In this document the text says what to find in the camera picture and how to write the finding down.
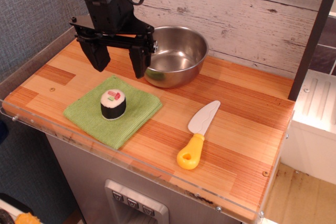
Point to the plush sushi roll toy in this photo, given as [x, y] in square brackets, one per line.
[113, 104]

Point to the clear acrylic table guard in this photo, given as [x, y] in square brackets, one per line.
[250, 69]

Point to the yellow black object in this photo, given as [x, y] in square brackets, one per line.
[13, 211]

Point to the green towel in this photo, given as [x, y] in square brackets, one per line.
[86, 113]

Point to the dark grey right post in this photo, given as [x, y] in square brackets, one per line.
[313, 40]

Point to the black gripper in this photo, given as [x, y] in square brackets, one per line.
[109, 18]

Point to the yellow handled toy knife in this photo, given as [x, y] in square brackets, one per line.
[189, 157]

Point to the stainless steel bowl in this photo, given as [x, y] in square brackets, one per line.
[179, 57]

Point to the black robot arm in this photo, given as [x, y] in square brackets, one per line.
[119, 40]

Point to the grey cabinet with dispenser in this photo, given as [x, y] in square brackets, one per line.
[108, 193]

